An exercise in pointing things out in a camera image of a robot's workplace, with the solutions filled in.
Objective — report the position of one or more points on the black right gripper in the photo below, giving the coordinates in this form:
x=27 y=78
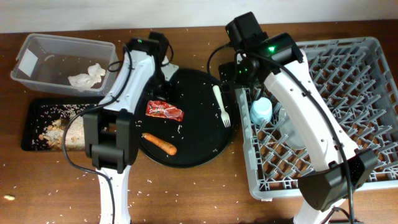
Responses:
x=228 y=73

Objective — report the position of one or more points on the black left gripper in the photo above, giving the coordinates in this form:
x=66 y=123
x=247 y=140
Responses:
x=167 y=94

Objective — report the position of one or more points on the red snack wrapper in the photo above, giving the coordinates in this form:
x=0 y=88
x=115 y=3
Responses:
x=161 y=109

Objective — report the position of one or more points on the light blue plastic cup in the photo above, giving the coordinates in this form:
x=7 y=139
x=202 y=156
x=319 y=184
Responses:
x=261 y=110

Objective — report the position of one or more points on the orange carrot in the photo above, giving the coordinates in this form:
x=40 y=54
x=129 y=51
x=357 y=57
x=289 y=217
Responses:
x=167 y=147

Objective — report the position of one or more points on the grey plastic plate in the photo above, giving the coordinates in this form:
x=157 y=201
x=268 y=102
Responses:
x=294 y=139

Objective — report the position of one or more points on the white tissue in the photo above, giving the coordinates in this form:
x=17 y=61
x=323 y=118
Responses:
x=88 y=80

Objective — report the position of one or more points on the rice and nut leftovers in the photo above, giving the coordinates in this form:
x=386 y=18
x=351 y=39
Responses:
x=53 y=135

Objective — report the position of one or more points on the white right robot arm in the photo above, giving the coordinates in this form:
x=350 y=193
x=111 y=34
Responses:
x=281 y=67

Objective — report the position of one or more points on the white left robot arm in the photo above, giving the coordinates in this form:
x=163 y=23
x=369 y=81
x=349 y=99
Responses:
x=111 y=136

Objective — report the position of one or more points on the clear plastic waste bin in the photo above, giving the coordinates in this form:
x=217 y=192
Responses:
x=45 y=62

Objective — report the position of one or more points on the grey dishwasher rack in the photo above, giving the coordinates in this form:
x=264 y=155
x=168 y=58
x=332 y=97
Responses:
x=356 y=83

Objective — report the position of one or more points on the white plastic fork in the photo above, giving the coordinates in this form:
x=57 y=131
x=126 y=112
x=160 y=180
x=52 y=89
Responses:
x=224 y=115

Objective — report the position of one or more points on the round black serving tray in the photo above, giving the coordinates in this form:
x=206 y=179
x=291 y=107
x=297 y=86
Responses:
x=201 y=135

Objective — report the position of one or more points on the black rectangular food tray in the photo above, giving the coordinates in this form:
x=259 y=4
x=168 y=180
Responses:
x=44 y=111

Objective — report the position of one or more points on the peanut on table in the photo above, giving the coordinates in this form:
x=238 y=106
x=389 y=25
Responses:
x=9 y=197

